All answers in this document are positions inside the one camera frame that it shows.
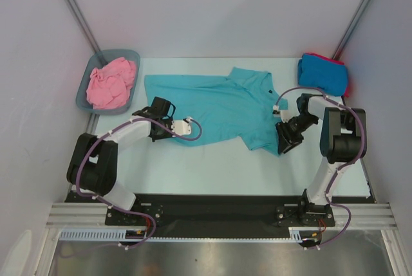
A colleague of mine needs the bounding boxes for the grey plastic basket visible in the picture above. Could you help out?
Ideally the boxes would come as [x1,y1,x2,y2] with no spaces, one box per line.
[75,49,140,115]

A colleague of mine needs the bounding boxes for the pink crumpled t shirt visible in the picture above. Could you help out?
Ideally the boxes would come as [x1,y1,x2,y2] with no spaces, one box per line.
[86,57,137,110]

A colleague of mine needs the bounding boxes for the aluminium frame rail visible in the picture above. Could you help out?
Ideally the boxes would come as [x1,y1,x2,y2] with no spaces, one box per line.
[46,203,397,230]

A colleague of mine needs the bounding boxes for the blue folded t shirt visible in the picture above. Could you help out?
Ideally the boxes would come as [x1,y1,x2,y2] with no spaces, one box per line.
[297,53,349,97]

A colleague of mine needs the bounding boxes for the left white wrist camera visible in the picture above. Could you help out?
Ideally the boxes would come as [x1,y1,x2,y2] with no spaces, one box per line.
[171,117,192,136]

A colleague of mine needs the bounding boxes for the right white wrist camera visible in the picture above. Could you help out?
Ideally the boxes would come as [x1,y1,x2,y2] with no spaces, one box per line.
[272,105,292,123]

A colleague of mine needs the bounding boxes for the grey slotted cable duct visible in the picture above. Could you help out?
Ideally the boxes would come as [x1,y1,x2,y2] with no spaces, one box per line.
[59,228,319,243]

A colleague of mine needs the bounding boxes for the corner aluminium post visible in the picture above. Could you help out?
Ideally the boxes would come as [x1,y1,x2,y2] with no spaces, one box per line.
[332,0,373,60]
[64,0,100,53]

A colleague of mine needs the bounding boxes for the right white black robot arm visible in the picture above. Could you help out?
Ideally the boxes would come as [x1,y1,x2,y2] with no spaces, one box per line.
[273,93,367,225]

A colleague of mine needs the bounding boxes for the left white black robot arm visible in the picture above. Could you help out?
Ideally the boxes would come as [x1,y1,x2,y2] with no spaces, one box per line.
[66,97,176,225]

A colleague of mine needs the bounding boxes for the right corner aluminium post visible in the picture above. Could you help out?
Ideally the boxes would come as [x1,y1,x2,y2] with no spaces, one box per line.
[332,0,373,60]

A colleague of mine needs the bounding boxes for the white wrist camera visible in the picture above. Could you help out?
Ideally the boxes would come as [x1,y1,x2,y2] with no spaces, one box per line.
[272,105,292,123]
[171,117,192,136]

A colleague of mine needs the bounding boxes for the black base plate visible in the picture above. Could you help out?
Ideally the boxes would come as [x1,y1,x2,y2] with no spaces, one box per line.
[64,190,377,238]

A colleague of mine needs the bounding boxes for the left corner aluminium post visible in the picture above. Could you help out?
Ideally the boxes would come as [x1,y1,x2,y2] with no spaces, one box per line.
[64,0,100,53]

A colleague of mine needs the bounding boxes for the teal t shirt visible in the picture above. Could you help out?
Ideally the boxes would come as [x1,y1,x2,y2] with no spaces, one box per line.
[144,68,288,155]

